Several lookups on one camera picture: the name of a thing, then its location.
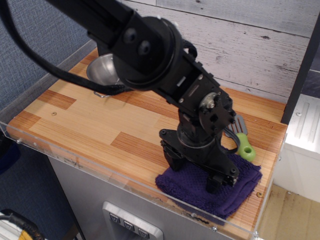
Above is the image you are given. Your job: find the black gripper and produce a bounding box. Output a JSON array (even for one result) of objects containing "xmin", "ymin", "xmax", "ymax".
[{"xmin": 159, "ymin": 129, "xmax": 240, "ymax": 194}]

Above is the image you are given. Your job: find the purple cloth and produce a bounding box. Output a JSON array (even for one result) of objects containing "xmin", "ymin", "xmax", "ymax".
[{"xmin": 155, "ymin": 154, "xmax": 262, "ymax": 219}]

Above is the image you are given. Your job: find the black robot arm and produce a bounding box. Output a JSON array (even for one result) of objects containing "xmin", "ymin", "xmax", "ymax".
[{"xmin": 51, "ymin": 0, "xmax": 240, "ymax": 193}]

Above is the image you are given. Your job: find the clear acrylic table guard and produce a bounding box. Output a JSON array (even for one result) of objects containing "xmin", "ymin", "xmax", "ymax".
[{"xmin": 0, "ymin": 37, "xmax": 287, "ymax": 240}]

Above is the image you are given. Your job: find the silver dispenser button panel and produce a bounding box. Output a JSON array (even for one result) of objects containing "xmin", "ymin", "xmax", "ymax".
[{"xmin": 102, "ymin": 201, "xmax": 164, "ymax": 240}]

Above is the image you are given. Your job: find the white grooved side counter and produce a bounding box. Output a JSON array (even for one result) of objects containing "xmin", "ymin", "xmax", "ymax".
[{"xmin": 273, "ymin": 94, "xmax": 320, "ymax": 202}]

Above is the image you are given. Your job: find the black mesh yellow object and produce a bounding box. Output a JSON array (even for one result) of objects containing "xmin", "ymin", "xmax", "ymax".
[{"xmin": 0, "ymin": 209, "xmax": 46, "ymax": 240}]

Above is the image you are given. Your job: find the green handled grey spatula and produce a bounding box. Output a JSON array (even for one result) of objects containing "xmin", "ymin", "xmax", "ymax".
[{"xmin": 227, "ymin": 114, "xmax": 256, "ymax": 162}]

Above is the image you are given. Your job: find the dark grey right post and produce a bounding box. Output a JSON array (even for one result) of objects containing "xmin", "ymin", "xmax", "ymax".
[{"xmin": 280, "ymin": 14, "xmax": 320, "ymax": 125}]

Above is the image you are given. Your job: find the stainless steel bowl with handles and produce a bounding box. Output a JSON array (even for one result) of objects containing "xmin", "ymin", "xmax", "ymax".
[{"xmin": 86, "ymin": 53, "xmax": 125, "ymax": 98}]

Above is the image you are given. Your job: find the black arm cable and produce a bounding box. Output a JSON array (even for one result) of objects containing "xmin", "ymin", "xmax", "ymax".
[{"xmin": 0, "ymin": 0, "xmax": 131, "ymax": 96}]

